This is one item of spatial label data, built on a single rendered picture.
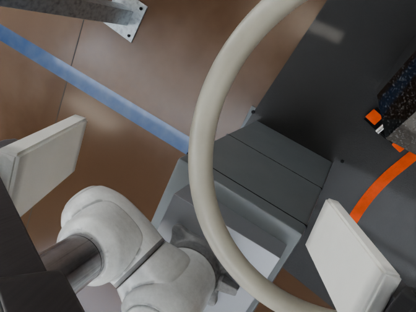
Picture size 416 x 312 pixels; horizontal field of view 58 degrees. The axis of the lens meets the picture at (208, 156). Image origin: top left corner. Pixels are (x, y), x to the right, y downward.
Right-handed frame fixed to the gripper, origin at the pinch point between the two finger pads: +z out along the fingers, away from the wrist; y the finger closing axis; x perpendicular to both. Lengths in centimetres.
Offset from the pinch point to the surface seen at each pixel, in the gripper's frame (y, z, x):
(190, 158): -0.1, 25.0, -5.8
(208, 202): 3.5, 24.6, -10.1
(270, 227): 28, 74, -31
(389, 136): 49, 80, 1
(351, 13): 46, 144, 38
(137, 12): -44, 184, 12
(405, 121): 48, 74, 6
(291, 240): 33, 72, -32
